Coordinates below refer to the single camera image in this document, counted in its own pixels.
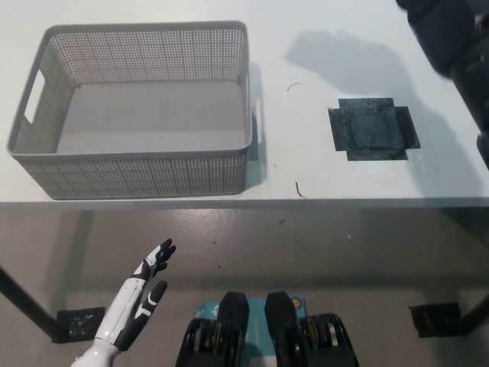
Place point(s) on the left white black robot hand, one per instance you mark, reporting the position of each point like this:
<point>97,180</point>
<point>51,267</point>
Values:
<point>133,302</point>

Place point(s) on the black table leg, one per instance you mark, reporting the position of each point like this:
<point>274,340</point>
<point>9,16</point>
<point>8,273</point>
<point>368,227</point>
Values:
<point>26,302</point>
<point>475,315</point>

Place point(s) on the robot torso black teal blocks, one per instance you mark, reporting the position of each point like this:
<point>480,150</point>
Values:
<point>267,332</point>

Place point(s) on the large grey perforated basket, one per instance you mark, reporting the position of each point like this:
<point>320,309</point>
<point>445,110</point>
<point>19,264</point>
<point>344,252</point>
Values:
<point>149,114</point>

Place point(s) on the black tape patch on table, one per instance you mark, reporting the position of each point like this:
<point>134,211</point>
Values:
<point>374,130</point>

